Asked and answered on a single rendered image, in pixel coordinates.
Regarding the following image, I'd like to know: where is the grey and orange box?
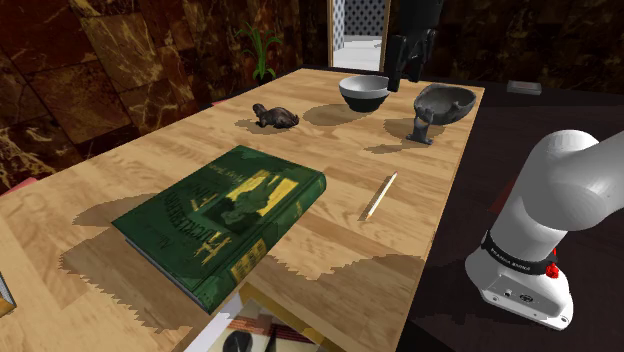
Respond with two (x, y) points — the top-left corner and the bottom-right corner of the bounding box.
(0, 271), (18, 319)

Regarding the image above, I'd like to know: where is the green hardcover book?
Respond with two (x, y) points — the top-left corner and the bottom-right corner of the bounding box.
(110, 144), (328, 315)

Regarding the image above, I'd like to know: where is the dark brown animal figurine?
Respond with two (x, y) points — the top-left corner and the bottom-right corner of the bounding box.
(251, 102), (301, 130)

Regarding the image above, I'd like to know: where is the green potted plant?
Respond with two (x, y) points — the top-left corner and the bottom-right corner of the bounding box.
(233, 21), (284, 85)

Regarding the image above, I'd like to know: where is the flat grey box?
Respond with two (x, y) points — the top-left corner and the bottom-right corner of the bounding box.
(505, 79), (544, 97)

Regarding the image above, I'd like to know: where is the white pencil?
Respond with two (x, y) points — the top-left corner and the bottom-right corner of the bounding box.
(364, 170), (399, 221)

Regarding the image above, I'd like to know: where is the white and black bowl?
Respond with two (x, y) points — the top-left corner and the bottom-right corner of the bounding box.
(338, 74), (391, 114)

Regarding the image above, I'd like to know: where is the pink flat object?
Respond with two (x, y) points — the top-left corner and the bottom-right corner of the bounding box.
(0, 176), (39, 198)

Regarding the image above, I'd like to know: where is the grey hand-held dish sculpture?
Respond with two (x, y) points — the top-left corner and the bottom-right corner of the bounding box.
(405, 82), (478, 146)

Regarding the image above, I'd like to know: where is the dark robot stand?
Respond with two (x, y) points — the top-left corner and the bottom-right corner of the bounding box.
(395, 77), (624, 352)

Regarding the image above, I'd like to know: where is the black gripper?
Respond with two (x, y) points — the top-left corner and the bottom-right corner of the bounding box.
(386, 25), (438, 93)

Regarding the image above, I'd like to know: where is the wooden table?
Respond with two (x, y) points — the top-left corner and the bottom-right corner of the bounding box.
(0, 67), (487, 352)

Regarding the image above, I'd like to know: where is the yellow-edged colourful flat book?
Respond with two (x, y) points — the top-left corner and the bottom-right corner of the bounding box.
(184, 281), (345, 352)

